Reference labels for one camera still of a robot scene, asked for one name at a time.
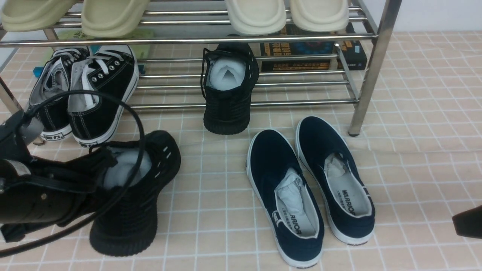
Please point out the blue object behind rack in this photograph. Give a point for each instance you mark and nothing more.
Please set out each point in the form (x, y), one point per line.
(37, 71)

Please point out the cream slipper inner right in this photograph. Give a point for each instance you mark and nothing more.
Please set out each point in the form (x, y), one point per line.
(256, 17)

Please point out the black knit sneaker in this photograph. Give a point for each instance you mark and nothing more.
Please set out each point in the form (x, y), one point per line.
(228, 75)
(130, 226)

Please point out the black canvas sneaker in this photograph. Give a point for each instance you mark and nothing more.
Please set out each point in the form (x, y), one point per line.
(55, 78)
(109, 75)

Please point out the black book stack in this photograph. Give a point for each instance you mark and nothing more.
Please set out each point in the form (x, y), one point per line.
(353, 52)

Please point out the navy slip-on shoe right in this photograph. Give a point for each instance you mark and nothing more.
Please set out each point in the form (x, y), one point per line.
(348, 204)

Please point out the cream slipper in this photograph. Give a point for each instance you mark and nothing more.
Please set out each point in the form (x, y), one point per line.
(320, 15)
(256, 17)

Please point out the stainless steel shoe rack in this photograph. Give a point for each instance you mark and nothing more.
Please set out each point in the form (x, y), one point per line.
(380, 36)

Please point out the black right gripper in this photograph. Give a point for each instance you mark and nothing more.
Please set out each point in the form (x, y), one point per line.
(469, 223)

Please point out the navy slip-on shoe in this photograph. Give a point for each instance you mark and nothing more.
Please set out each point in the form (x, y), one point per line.
(348, 204)
(277, 179)

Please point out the green slipper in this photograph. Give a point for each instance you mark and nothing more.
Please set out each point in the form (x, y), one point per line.
(111, 18)
(31, 15)

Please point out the green slipper far left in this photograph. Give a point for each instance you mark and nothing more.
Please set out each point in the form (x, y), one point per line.
(31, 15)

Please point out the navy slip-on shoe left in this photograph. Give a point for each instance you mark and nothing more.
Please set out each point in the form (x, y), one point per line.
(277, 179)

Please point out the black canvas sneaker outer left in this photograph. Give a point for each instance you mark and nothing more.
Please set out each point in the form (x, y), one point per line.
(55, 78)

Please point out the cream slipper far right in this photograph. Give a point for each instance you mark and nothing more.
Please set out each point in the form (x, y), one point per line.
(320, 15)

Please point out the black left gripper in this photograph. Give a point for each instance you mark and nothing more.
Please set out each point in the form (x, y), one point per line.
(36, 192)

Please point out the black canvas sneaker inner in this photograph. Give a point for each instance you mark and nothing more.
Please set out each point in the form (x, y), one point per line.
(109, 75)

